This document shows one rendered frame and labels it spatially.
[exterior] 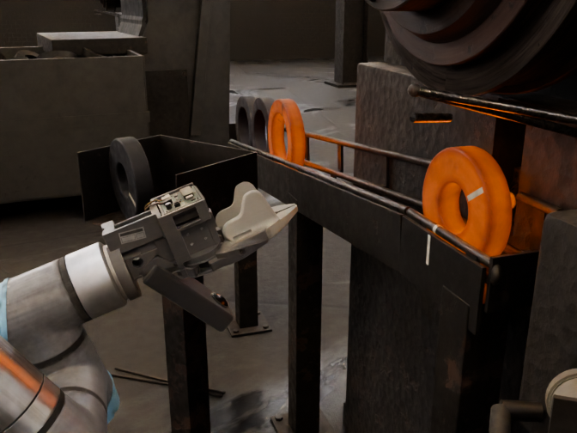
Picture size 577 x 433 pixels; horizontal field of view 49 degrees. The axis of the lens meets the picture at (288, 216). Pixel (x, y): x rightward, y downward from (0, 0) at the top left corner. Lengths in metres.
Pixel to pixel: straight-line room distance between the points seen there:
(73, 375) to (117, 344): 1.32
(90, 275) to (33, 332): 0.08
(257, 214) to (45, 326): 0.25
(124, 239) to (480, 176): 0.41
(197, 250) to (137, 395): 1.11
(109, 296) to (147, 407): 1.06
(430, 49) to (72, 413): 0.55
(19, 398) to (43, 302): 0.13
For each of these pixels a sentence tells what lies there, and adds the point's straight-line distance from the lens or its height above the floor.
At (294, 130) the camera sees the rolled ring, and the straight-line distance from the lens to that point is 1.40.
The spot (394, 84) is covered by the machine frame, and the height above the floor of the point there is 0.85.
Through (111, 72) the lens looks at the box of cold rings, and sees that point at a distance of 3.05.
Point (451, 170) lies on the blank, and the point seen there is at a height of 0.78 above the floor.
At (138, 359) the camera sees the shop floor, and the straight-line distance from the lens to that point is 1.94.
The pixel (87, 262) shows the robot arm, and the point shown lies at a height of 0.73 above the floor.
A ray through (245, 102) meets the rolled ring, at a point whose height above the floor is 0.71.
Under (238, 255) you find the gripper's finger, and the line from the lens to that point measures 0.69.
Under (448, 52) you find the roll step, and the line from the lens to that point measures 0.75.
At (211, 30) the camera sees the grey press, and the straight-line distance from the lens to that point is 3.65.
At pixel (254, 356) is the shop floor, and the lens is 1.91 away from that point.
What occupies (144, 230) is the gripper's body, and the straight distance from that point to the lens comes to 0.69.
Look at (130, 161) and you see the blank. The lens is 1.15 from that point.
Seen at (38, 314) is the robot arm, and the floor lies 0.69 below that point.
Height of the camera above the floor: 0.99
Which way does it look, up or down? 19 degrees down
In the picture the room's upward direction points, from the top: straight up
